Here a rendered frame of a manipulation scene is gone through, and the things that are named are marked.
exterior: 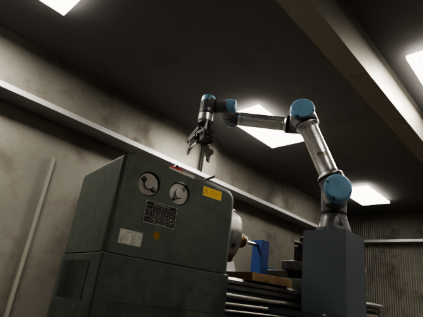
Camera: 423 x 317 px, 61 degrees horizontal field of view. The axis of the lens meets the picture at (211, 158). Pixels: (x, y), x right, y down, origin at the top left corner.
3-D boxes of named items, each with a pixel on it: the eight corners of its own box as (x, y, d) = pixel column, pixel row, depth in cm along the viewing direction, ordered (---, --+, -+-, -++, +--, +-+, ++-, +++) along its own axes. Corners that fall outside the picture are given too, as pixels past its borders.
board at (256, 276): (252, 280, 180) (252, 272, 181) (208, 277, 207) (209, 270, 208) (291, 287, 196) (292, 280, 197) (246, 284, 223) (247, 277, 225)
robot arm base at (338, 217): (356, 236, 167) (356, 216, 170) (342, 229, 157) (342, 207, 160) (326, 237, 177) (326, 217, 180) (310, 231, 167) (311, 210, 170)
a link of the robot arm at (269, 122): (313, 122, 195) (226, 112, 209) (315, 112, 186) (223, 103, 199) (311, 141, 192) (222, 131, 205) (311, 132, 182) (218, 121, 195)
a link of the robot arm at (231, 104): (238, 107, 196) (219, 106, 199) (235, 95, 186) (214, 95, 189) (237, 119, 193) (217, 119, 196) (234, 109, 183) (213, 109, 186)
